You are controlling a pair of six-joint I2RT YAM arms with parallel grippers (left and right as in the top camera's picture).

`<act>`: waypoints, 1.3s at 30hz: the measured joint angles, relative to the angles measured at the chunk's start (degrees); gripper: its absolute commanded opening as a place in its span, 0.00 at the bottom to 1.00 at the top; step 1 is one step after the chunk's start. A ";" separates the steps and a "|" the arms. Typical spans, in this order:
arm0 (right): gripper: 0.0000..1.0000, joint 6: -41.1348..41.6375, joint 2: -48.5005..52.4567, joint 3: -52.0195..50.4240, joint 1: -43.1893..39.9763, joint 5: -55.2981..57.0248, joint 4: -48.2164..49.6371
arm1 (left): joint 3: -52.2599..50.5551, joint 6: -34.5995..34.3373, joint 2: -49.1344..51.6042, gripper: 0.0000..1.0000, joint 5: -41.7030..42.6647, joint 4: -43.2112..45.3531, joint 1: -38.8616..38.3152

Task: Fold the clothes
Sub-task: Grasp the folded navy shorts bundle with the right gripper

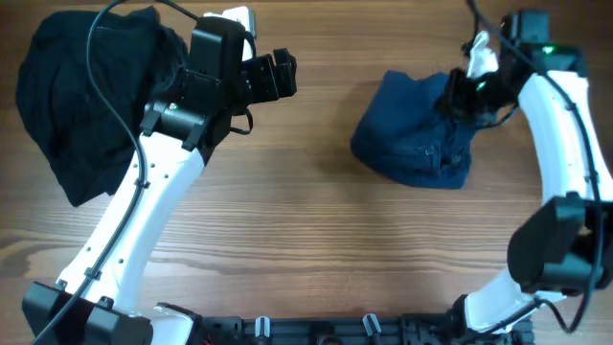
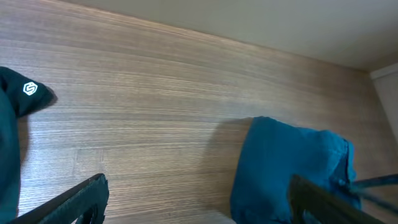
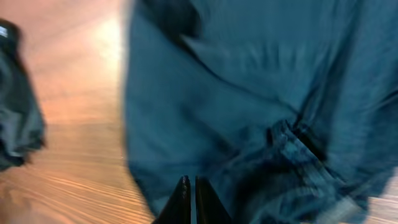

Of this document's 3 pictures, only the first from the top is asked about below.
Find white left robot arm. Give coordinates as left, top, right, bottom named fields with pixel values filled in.
left=22, top=15, right=297, bottom=344

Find navy blue shorts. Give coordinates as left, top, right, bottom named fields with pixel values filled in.
left=351, top=70, right=476, bottom=189

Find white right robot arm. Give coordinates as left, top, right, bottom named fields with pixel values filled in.
left=437, top=9, right=612, bottom=337

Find black garment with logo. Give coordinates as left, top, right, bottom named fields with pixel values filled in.
left=15, top=7, right=188, bottom=207

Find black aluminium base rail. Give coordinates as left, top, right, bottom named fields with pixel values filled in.
left=194, top=313, right=535, bottom=345

